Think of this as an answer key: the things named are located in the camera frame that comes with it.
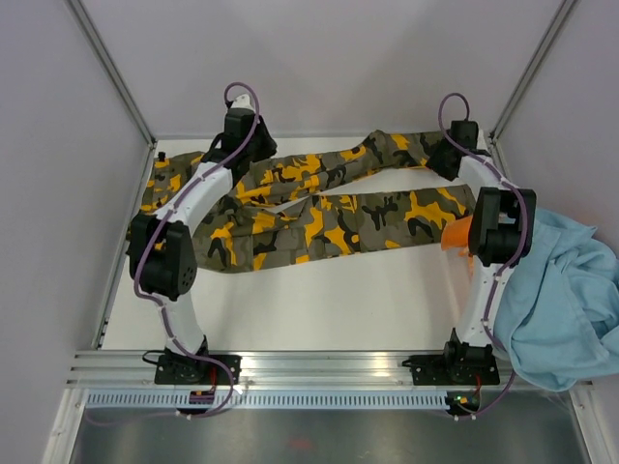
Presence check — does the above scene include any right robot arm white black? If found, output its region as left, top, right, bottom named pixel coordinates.
left=427, top=120, right=537, bottom=386

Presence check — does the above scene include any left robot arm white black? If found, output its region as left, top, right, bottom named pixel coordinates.
left=129, top=107, right=277, bottom=385

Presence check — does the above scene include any right aluminium frame post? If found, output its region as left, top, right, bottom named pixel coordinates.
left=488, top=0, right=579, bottom=145

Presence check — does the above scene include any orange garment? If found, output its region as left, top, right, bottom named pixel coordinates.
left=440, top=216, right=474, bottom=276

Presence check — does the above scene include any white slotted cable duct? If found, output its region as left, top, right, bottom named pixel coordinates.
left=86, top=390, right=449, bottom=411

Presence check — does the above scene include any aluminium mounting rail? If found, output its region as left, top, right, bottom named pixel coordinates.
left=67, top=351, right=594, bottom=391

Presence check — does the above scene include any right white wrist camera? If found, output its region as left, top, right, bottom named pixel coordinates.
left=477, top=129, right=489, bottom=156

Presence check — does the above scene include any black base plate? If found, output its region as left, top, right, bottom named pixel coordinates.
left=154, top=351, right=242, bottom=386
left=401, top=355, right=500, bottom=386

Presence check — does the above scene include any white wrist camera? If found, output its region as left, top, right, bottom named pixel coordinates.
left=477, top=129, right=489, bottom=156
left=230, top=94, right=255, bottom=113

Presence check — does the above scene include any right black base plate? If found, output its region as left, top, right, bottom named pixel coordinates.
left=401, top=355, right=500, bottom=386

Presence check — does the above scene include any camouflage trousers yellow green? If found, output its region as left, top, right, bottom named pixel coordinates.
left=126, top=129, right=478, bottom=273

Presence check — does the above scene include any light blue garment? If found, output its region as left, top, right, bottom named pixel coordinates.
left=494, top=209, right=618, bottom=392

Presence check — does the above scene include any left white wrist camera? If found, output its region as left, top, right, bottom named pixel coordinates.
left=230, top=94, right=255, bottom=113

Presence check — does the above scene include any aluminium frame post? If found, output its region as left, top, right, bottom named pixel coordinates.
left=488, top=0, right=579, bottom=145
left=65, top=0, right=156, bottom=148

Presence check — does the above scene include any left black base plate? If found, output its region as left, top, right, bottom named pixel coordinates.
left=154, top=351, right=242, bottom=386

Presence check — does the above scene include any left aluminium frame post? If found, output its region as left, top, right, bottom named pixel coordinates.
left=65, top=0, right=156, bottom=148

